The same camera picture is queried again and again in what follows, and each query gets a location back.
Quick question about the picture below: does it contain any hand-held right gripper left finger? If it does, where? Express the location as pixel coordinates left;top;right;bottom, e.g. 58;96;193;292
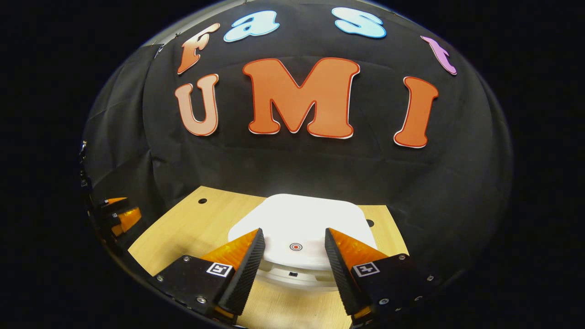
153;228;266;323

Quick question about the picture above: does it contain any black backdrop cloth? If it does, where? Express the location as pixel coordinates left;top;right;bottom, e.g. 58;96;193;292
82;0;512;293

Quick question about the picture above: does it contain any wooden desktop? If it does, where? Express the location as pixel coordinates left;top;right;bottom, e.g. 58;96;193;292
128;185;410;329

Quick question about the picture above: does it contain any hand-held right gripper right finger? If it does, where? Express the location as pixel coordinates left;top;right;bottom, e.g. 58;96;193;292
324;228;437;326

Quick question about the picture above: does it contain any white desktop garbage bin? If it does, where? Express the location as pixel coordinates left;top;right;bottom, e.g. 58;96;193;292
228;193;379;292

